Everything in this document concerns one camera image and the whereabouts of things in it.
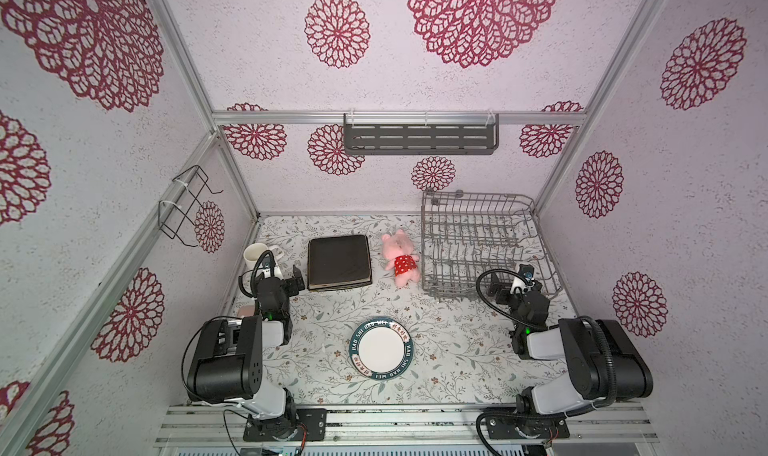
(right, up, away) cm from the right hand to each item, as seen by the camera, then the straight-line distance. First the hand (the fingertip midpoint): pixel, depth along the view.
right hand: (512, 270), depth 90 cm
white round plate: (-39, -21, -6) cm, 45 cm away
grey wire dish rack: (-7, +11, +24) cm, 27 cm away
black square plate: (-54, +2, +10) cm, 55 cm away
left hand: (-71, -2, +3) cm, 72 cm away
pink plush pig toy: (-32, +3, +10) cm, 34 cm away
